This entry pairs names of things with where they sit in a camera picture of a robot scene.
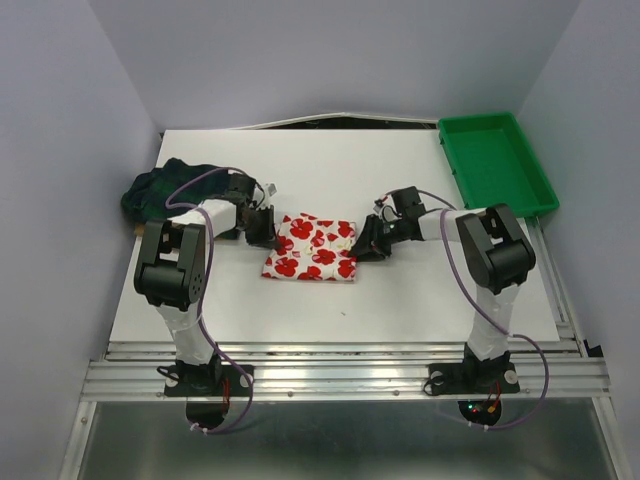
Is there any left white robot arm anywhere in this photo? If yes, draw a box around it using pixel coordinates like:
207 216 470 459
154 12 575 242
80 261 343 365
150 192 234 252
134 167 279 394

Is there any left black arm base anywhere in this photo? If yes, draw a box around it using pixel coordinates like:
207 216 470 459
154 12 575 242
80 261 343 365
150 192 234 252
156 353 255 435

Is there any green plastic bin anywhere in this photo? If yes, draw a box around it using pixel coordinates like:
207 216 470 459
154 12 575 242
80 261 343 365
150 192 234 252
438 112 559 218

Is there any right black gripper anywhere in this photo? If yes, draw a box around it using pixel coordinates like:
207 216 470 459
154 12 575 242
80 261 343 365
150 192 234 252
348 214 406 263

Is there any red poppy floral skirt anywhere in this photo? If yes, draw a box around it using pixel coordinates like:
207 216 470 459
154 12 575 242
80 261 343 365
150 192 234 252
262 213 357 283

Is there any aluminium mounting rail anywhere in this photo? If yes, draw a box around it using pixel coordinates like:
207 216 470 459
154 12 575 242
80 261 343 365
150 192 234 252
81 340 611 402

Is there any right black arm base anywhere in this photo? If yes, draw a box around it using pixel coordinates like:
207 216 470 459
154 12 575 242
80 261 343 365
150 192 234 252
422 346 520 430

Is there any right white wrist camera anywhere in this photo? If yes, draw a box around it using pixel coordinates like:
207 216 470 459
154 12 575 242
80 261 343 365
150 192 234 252
373 196 399 222

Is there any dark green plaid skirt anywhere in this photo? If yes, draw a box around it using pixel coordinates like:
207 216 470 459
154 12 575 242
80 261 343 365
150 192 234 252
120 158 240 224

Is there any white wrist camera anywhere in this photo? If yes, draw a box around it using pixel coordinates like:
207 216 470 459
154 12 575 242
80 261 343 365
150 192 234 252
253 183 277 210
373 196 399 222

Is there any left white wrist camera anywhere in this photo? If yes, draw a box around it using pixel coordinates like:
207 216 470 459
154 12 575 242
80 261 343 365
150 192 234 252
253 183 277 210

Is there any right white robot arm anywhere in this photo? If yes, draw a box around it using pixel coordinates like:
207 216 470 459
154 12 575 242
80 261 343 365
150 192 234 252
349 186 536 396

